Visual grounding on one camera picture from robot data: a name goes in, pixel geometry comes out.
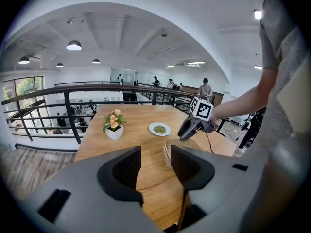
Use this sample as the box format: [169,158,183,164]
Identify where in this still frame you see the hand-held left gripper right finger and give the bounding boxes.
[170,144,269,233]

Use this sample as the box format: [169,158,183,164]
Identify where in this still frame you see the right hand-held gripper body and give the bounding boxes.
[189,95,216,133]

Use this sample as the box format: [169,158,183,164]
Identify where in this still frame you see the large window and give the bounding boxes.
[1,76,46,113]

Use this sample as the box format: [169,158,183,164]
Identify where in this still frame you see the white plate of green beans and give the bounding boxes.
[148,122,172,137]

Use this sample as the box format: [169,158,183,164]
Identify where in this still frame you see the orange flowers in white pot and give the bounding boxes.
[102,109,127,141]

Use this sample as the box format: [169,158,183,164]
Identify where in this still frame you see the person's grey shirt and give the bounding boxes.
[259,0,311,156]

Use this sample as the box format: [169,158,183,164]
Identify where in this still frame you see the person's right forearm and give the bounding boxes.
[209,68,279,129]

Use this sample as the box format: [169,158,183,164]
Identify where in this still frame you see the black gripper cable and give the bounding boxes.
[205,131,215,154]

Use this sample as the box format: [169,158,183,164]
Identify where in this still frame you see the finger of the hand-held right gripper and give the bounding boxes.
[177,116,199,138]
[179,125,203,142]

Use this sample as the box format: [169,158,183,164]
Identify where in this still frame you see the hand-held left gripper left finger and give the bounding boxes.
[23,145,161,233]

